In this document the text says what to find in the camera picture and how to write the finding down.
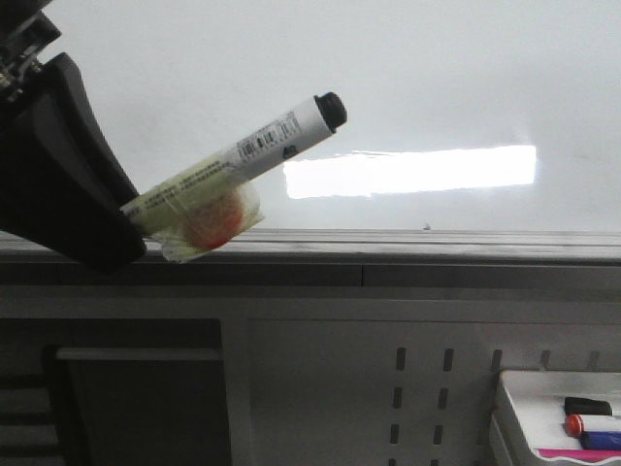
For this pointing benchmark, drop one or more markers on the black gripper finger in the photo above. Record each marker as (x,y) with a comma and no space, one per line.
(61,185)

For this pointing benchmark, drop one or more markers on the metal black gripper body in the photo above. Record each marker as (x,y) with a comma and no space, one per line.
(25,32)

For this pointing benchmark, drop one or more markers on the white black whiteboard marker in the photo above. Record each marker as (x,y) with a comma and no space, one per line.
(205,206)

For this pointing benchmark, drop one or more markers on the white whiteboard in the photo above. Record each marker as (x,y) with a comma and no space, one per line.
(474,127)

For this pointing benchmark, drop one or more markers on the grey pegboard panel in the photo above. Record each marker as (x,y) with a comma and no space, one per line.
(327,392)

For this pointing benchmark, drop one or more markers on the white plastic marker tray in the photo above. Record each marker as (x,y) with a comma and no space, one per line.
(530,412)

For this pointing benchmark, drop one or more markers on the red capped marker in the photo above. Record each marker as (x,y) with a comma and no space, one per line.
(575,425)

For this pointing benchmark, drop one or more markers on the blue capped marker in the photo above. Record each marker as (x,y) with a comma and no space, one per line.
(601,440)

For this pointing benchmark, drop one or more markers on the pink white eraser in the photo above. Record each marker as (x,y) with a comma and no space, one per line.
(584,455)

